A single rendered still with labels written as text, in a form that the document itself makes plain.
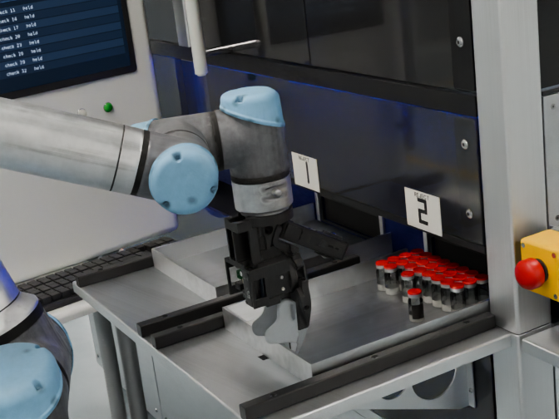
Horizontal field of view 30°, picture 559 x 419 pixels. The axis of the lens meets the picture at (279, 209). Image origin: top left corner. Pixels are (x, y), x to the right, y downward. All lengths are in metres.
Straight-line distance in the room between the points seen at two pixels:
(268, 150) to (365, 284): 0.47
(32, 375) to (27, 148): 0.26
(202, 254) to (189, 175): 0.79
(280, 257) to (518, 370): 0.38
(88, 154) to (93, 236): 1.10
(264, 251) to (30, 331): 0.31
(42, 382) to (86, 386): 2.35
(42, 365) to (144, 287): 0.59
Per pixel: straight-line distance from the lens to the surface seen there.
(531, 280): 1.36
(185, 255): 1.91
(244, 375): 1.44
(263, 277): 1.31
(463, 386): 1.60
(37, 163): 1.14
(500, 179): 1.41
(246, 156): 1.28
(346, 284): 1.67
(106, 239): 2.24
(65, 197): 2.18
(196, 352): 1.53
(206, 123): 1.27
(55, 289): 2.03
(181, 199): 1.13
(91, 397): 3.48
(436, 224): 1.55
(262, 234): 1.32
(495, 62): 1.37
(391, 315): 1.56
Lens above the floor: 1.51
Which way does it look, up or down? 17 degrees down
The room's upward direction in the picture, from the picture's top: 7 degrees counter-clockwise
